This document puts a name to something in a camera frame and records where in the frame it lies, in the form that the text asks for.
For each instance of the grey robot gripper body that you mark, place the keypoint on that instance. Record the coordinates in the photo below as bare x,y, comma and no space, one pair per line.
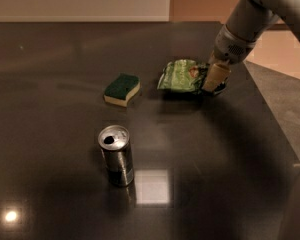
230,49

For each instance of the green jalapeno chip bag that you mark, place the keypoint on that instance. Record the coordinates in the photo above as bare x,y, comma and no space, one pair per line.
184,76

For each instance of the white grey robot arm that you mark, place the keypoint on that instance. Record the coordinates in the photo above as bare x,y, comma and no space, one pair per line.
238,36

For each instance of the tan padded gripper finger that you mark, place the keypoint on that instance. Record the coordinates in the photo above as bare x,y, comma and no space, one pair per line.
216,78

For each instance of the green and yellow sponge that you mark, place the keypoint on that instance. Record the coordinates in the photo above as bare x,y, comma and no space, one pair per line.
122,90

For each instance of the open silver drink can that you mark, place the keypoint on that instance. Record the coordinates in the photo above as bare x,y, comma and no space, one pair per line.
114,142

